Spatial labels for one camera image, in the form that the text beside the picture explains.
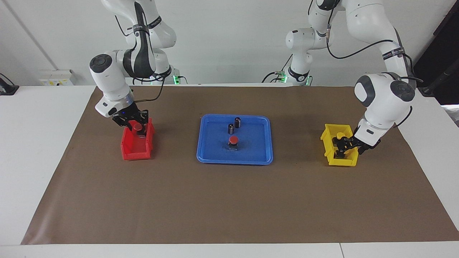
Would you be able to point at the brown paper mat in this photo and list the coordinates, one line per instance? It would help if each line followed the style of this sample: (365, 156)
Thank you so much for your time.
(229, 200)

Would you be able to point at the yellow push button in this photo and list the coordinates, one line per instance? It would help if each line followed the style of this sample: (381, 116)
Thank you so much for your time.
(343, 148)
(340, 134)

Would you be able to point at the blue plastic tray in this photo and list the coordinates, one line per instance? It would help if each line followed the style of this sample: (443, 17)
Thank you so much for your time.
(251, 150)

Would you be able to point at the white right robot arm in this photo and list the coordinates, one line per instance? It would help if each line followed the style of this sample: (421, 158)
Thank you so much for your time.
(111, 79)

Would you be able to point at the black table clamp mount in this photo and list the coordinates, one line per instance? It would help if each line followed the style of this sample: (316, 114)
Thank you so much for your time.
(8, 89)

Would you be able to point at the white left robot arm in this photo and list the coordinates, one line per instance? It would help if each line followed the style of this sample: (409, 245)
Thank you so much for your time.
(383, 104)

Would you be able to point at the white wall conduit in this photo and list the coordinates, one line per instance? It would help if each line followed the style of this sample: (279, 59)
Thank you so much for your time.
(32, 41)

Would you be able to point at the red push button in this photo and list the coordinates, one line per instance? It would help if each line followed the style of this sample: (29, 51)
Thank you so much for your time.
(233, 139)
(137, 126)

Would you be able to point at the white flat object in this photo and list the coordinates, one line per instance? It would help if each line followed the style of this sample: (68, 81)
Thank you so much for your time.
(452, 114)

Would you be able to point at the yellow plastic bin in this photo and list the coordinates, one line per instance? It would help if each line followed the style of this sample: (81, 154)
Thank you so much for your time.
(353, 161)

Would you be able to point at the black background panel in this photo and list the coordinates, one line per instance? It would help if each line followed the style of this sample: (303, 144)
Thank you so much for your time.
(444, 39)

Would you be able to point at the black cylindrical capacitor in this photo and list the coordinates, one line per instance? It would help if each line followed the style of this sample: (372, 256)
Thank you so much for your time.
(237, 123)
(231, 129)

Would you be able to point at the white wall socket box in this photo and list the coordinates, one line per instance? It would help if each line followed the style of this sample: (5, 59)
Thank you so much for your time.
(57, 78)

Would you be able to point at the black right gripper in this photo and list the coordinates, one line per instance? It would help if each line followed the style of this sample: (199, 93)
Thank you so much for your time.
(129, 114)

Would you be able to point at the black stand pole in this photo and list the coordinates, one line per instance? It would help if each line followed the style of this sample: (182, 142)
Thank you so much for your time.
(444, 77)

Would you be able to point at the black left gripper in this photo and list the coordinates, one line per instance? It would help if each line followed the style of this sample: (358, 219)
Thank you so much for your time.
(364, 143)

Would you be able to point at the red plastic bin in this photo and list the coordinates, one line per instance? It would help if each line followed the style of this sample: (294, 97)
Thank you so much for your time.
(134, 150)

